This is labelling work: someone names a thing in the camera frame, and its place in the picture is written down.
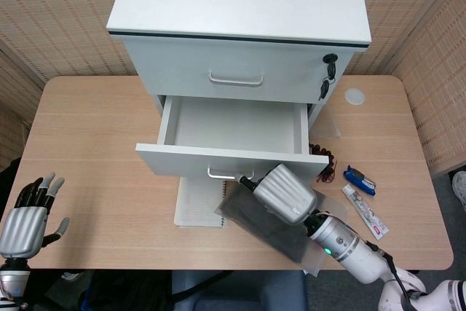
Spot white drawer with lock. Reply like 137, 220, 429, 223
123, 36, 356, 104

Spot long silver drawer handle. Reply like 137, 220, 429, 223
208, 69, 265, 88

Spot blue snack packet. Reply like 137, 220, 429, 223
344, 165, 376, 197

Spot medium silver drawer handle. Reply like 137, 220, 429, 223
207, 167, 256, 182

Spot blue chair seat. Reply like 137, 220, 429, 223
170, 270, 309, 311

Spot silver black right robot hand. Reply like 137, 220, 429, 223
235, 163, 318, 225

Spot brown bead bracelet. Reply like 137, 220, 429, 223
308, 143, 339, 184

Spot bagged dark garment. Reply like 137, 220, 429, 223
213, 179, 347, 277

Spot white round desk cap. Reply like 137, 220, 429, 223
344, 87, 366, 106

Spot white printed tube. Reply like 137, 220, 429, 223
341, 184, 390, 241

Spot black keys in lock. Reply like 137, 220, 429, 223
318, 52, 339, 101

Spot white shoe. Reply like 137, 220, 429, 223
451, 170, 466, 213
60, 270, 85, 282

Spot white three-drawer cabinet body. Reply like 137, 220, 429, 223
106, 0, 373, 144

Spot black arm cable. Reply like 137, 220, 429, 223
366, 240, 419, 311

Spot white middle-sized drawer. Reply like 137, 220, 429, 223
135, 95, 331, 185

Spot woven beige screen panel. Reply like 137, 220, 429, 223
0, 0, 141, 93
344, 0, 466, 177

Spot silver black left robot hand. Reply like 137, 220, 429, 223
0, 171, 71, 259

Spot white spiral notebook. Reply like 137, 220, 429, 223
173, 176, 229, 229

